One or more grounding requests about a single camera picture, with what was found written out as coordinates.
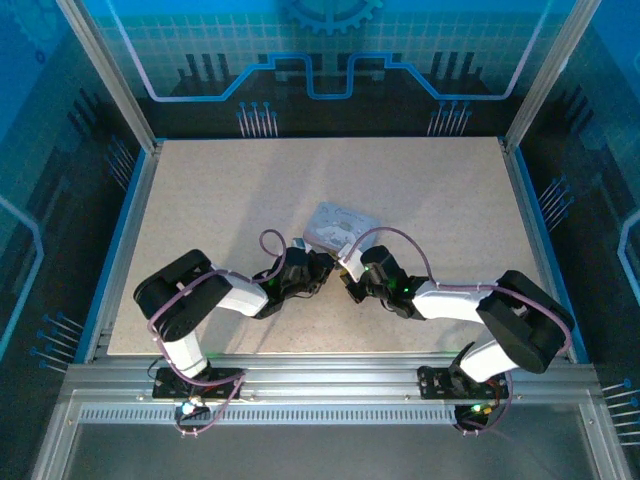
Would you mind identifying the silver tin box cartoon print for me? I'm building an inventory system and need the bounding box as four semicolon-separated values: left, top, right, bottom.
303;200;382;256

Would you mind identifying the small lit electronics board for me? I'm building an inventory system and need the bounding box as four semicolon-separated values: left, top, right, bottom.
455;401;495;422
180;398;210;420

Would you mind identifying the aluminium mounting rail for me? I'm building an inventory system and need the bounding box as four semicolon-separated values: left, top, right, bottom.
64;355;599;402

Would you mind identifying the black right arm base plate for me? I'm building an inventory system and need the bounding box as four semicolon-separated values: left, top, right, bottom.
417;364;511;401

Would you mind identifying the slotted grey cable duct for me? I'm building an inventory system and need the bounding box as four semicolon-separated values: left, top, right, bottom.
79;407;481;426

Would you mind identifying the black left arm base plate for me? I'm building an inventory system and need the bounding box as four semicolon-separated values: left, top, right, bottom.
152;367;246;401

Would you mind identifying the aluminium side frame rail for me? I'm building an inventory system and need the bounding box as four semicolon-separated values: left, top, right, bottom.
29;142;164;480
502;139;632;480

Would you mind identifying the aluminium frame post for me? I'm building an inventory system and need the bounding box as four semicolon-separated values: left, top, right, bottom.
54;0;164;154
502;0;604;151

